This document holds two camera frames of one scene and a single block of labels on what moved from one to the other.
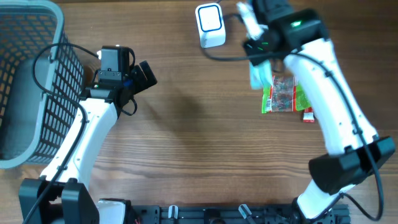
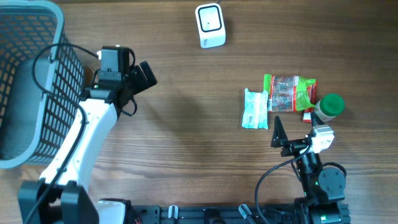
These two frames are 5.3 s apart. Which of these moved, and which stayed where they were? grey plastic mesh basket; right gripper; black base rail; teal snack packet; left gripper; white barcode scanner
Moved: right gripper; teal snack packet
Stayed: grey plastic mesh basket; white barcode scanner; left gripper; black base rail
